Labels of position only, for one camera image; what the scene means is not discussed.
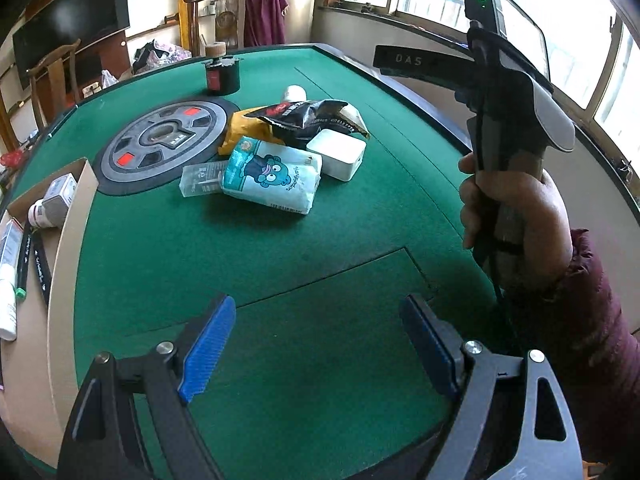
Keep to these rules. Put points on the pile of floral bags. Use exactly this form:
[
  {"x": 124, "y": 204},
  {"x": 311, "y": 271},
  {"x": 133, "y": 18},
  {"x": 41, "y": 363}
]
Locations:
[{"x": 155, "y": 55}]

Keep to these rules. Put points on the maroon cloth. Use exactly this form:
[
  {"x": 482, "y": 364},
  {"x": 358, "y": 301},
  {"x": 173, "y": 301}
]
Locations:
[{"x": 262, "y": 15}]

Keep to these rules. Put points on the white plastic bag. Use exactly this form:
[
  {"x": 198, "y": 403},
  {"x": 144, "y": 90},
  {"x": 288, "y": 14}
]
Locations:
[{"x": 102, "y": 81}]

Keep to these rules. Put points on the clear plastic packet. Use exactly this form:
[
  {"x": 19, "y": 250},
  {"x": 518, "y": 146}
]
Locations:
[{"x": 200, "y": 180}]

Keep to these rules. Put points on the round grey table console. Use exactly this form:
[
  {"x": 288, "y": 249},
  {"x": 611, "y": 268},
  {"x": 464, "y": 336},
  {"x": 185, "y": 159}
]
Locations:
[{"x": 150, "y": 160}]

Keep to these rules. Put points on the wooden shelf unit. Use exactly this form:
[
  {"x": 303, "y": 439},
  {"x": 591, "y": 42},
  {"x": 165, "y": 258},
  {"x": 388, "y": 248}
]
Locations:
[{"x": 150, "y": 15}]

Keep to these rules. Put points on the cardboard box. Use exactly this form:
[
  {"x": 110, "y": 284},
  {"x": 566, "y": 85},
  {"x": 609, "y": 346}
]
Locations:
[{"x": 30, "y": 360}]

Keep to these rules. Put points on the black cylinder holder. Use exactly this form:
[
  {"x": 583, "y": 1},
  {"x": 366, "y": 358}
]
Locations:
[{"x": 227, "y": 77}]

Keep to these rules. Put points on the wooden stopper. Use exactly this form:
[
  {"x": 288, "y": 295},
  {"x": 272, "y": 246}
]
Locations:
[{"x": 215, "y": 49}]

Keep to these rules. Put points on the person's right hand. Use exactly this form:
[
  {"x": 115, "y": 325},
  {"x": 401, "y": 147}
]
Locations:
[{"x": 535, "y": 210}]

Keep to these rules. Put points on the black snack bag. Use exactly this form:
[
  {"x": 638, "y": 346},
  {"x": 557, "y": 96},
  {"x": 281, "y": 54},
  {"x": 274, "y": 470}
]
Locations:
[{"x": 300, "y": 115}]

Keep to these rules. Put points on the black marker pen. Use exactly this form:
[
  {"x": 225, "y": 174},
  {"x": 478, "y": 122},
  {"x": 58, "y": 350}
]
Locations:
[
  {"x": 24, "y": 265},
  {"x": 42, "y": 270}
]

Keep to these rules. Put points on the black television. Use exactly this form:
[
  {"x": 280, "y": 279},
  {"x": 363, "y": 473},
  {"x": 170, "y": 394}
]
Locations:
[{"x": 70, "y": 15}]

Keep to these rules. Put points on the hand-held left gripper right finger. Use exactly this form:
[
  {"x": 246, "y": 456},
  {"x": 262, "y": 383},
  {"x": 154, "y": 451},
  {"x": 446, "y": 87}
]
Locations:
[{"x": 430, "y": 355}]

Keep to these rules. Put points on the yellow packet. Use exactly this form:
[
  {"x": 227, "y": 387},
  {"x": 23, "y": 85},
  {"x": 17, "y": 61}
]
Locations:
[{"x": 245, "y": 127}]

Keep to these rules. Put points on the white grey medicine box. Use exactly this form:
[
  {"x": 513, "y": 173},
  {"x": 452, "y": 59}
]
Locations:
[{"x": 62, "y": 190}]

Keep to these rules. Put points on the blue bear tissue pack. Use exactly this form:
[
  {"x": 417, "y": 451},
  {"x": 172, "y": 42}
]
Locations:
[{"x": 270, "y": 175}]

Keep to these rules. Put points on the white charger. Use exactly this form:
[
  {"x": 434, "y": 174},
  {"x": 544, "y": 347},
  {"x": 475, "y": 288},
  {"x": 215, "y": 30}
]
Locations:
[{"x": 335, "y": 152}]

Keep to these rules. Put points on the person's right forearm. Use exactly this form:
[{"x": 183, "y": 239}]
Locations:
[{"x": 590, "y": 335}]

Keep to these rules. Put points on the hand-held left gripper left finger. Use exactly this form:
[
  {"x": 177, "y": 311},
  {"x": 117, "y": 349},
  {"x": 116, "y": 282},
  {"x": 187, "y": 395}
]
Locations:
[{"x": 207, "y": 355}]

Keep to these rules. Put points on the white tube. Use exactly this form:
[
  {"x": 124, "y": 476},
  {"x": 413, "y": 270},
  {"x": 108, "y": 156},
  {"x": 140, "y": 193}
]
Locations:
[{"x": 7, "y": 310}]

